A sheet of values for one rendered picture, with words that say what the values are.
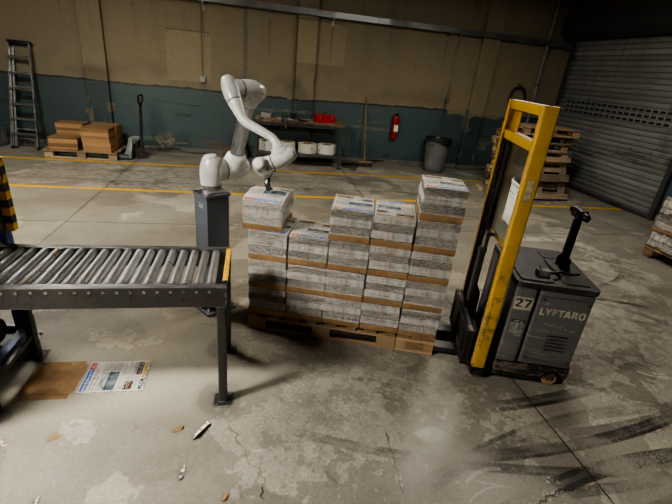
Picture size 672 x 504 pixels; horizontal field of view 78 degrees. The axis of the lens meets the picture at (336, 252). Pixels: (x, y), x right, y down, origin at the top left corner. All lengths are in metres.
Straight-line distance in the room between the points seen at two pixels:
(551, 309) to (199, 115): 7.93
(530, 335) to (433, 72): 7.77
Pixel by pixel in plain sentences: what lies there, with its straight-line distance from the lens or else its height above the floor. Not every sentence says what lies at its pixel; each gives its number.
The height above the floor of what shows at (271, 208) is 1.01.
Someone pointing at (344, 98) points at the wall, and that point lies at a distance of 9.57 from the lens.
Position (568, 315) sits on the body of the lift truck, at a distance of 3.15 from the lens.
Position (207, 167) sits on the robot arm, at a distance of 3.16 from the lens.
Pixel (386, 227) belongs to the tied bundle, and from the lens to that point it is 2.83.
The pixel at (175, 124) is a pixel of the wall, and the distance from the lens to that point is 9.57.
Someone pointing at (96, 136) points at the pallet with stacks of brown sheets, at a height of 0.42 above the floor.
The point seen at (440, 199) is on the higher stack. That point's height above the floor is 1.22.
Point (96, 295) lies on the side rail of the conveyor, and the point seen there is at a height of 0.76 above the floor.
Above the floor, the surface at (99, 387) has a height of 0.01.
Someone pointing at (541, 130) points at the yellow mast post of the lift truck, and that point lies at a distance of 2.63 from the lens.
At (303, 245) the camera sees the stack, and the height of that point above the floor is 0.76.
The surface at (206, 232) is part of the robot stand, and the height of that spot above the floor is 0.71.
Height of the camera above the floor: 1.92
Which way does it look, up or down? 24 degrees down
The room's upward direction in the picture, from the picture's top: 6 degrees clockwise
